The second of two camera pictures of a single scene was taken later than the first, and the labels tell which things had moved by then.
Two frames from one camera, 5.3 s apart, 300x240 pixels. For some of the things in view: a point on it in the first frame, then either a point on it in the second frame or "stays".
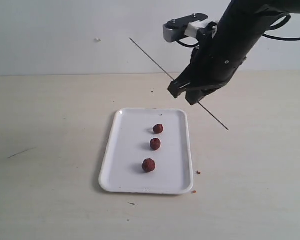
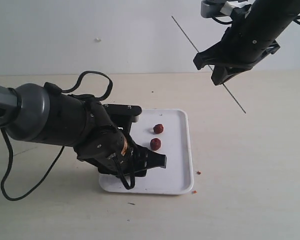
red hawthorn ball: (158, 128) stays
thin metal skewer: (172, 79) → (208, 64)
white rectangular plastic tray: (129, 145) stays
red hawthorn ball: (155, 143) stays
